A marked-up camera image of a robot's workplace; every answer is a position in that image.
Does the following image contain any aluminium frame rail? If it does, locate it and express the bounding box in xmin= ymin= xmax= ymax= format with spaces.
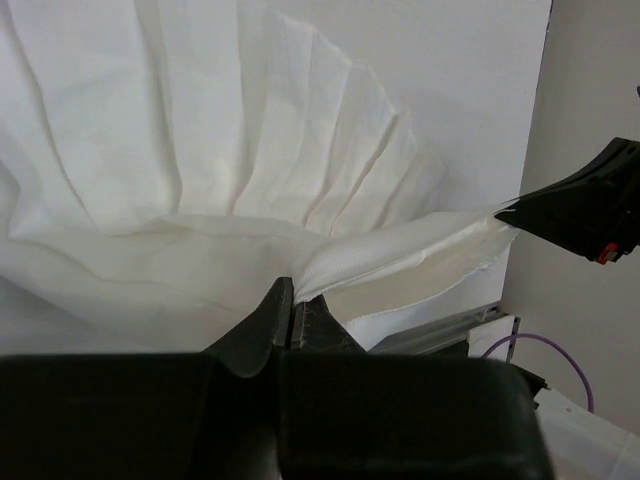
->
xmin=370 ymin=304 xmax=520 ymax=357

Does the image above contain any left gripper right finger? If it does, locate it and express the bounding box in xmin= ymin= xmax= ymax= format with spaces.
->
xmin=279 ymin=298 xmax=554 ymax=479

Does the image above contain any white skirt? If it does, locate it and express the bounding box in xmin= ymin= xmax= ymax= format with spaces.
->
xmin=1 ymin=1 xmax=516 ymax=355

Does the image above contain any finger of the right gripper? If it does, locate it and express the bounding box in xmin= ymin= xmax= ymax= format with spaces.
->
xmin=494 ymin=137 xmax=639 ymax=265

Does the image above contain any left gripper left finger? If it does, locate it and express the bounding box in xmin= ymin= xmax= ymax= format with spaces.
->
xmin=1 ymin=278 xmax=293 ymax=479

